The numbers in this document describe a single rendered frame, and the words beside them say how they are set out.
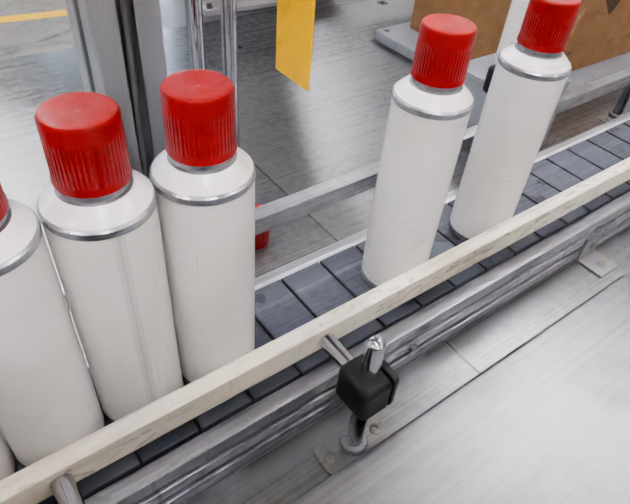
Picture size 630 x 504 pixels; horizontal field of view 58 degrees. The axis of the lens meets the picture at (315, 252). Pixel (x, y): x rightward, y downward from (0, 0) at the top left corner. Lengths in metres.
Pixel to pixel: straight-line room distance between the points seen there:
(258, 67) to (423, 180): 0.54
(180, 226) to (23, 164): 0.44
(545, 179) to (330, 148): 0.25
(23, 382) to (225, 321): 0.11
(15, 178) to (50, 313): 0.41
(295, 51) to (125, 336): 0.17
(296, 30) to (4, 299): 0.18
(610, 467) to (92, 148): 0.35
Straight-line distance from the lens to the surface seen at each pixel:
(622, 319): 0.51
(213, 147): 0.27
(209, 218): 0.28
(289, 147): 0.70
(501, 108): 0.45
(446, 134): 0.37
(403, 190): 0.39
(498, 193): 0.49
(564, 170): 0.66
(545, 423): 0.42
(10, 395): 0.31
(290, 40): 0.31
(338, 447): 0.43
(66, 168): 0.25
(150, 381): 0.34
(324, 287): 0.45
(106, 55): 0.39
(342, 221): 0.59
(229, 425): 0.38
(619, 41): 1.07
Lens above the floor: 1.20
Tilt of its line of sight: 43 degrees down
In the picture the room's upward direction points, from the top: 6 degrees clockwise
